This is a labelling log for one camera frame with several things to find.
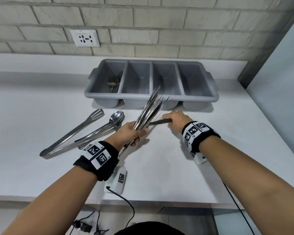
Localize person's left hand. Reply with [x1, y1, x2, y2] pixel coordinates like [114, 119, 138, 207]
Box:
[104, 121, 148, 152]

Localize person's right hand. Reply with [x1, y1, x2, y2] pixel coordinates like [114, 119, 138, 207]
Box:
[162, 111, 193, 133]

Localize dark steel table knife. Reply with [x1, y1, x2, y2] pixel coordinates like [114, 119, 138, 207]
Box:
[148, 119, 173, 126]

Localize bundle of steel knives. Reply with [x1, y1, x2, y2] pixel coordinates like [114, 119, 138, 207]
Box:
[117, 86, 170, 160]

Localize person's right forearm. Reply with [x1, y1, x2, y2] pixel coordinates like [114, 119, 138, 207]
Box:
[198, 137, 294, 235]

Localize person's left forearm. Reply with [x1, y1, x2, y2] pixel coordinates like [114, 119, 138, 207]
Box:
[1, 166, 99, 235]

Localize grey four-compartment cutlery tray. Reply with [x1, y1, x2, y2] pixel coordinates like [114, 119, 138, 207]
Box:
[84, 59, 219, 111]

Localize large steel serving spoon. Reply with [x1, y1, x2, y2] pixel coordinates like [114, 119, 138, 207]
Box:
[78, 110, 124, 150]

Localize black marker wristband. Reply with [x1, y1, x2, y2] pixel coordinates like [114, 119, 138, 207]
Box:
[181, 121, 221, 153]
[73, 141, 120, 182]

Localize pile of steel spoons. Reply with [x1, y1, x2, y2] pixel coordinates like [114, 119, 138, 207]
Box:
[107, 71, 121, 93]

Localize steel serving tongs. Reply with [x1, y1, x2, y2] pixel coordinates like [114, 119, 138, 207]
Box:
[39, 108, 118, 160]

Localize person's black clothing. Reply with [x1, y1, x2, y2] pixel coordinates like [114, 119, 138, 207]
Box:
[113, 221, 187, 235]

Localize white cabinet side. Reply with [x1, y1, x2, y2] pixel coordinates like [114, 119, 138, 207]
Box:
[238, 12, 294, 167]

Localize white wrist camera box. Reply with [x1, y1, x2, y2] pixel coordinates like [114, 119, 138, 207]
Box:
[104, 166, 128, 194]
[190, 151, 208, 165]

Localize black camera cable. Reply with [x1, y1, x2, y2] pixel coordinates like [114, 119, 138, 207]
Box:
[106, 187, 136, 227]
[222, 181, 256, 235]

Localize black power adapter with cables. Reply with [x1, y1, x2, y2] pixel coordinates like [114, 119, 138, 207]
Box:
[72, 210, 106, 235]

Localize white wall socket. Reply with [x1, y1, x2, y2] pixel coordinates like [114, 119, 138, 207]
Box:
[70, 29, 100, 48]

